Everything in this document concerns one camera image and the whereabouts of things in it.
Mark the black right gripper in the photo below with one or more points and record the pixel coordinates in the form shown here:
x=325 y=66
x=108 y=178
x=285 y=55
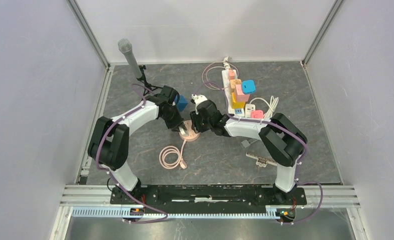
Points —
x=194 y=117

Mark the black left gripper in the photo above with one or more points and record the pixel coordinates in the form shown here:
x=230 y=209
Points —
x=174 y=126

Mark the dark blue cube socket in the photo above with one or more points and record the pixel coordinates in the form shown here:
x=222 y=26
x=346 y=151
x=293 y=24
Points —
x=180 y=102

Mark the round pink power socket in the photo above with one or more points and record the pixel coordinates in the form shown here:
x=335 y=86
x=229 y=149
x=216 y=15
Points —
x=192 y=134

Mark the long white power strip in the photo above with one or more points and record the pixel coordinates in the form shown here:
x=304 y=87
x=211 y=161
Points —
x=227 y=90

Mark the light blue plug adapter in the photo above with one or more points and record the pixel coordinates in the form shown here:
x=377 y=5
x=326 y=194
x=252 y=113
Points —
x=248 y=87

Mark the white plug adapter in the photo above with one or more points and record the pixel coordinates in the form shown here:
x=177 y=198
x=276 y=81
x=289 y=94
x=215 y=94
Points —
x=183 y=130

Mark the pink cube socket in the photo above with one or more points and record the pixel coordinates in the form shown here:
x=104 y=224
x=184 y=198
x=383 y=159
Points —
x=239 y=95

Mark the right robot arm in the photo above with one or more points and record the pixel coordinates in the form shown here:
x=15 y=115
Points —
x=285 y=143

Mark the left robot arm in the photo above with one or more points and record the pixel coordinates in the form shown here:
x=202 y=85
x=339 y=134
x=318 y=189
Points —
x=109 y=144

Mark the yellow cube socket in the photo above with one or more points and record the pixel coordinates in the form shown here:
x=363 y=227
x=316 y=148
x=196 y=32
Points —
x=235 y=104

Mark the tan patterned cube socket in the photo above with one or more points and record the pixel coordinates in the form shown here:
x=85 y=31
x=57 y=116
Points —
x=234 y=83

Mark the pink red plug adapter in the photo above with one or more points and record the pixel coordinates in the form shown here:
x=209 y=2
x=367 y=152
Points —
x=257 y=114

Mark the small salmon plug adapter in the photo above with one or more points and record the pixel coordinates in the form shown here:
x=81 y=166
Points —
x=231 y=74

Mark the small white power strip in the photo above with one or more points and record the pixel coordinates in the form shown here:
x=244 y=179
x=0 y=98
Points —
x=248 y=109

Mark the grey plastic clip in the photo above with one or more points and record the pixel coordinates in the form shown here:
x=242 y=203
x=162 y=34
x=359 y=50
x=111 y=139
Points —
x=246 y=143

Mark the beige comb strip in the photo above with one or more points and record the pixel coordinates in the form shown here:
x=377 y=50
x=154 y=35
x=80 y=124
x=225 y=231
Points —
x=261 y=161

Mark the grey microphone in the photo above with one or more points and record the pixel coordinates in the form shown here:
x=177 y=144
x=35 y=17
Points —
x=125 y=47

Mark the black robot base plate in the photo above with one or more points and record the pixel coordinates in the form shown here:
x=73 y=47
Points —
x=209 y=198

